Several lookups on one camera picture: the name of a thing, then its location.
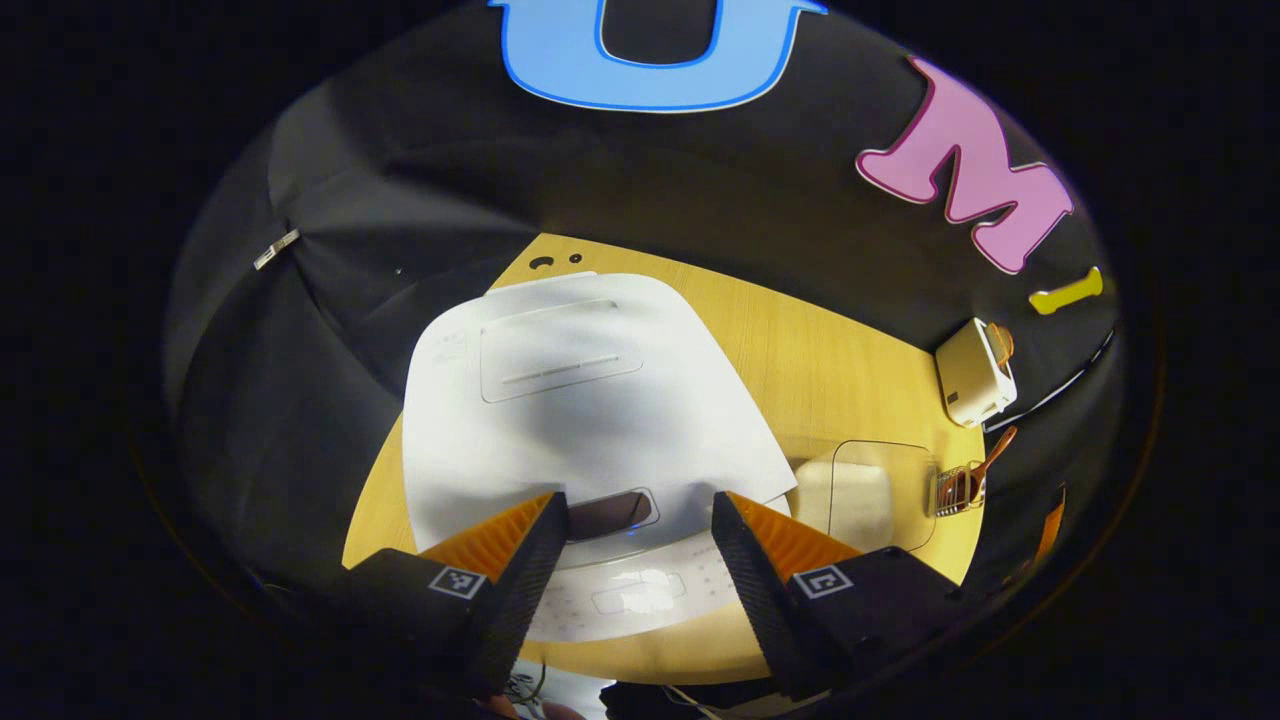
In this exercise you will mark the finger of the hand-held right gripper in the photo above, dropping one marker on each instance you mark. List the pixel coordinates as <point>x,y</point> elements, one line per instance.
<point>1050,525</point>

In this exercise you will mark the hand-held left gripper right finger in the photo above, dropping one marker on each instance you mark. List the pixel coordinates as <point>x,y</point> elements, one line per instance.
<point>765,610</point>

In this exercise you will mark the black backdrop cloth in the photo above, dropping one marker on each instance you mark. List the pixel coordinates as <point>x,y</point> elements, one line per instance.
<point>700,170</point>

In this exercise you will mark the white toaster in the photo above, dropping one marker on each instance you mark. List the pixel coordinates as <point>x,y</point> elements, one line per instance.
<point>970,375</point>

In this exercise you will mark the toast slice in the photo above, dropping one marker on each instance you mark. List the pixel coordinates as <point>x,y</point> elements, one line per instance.
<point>1002,342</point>

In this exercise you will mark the brown wooden spoon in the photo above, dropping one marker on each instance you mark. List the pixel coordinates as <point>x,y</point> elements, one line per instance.
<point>995,458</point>

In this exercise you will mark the clear box of rice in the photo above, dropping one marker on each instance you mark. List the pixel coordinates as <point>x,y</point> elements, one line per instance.
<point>850,500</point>

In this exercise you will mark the white cloth clip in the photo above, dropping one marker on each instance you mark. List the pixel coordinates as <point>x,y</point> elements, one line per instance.
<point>275,248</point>

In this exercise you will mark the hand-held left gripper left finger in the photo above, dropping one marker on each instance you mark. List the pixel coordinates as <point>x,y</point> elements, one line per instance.
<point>520,610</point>

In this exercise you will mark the white rice cooker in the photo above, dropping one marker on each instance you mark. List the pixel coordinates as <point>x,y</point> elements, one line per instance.
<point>600,420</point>

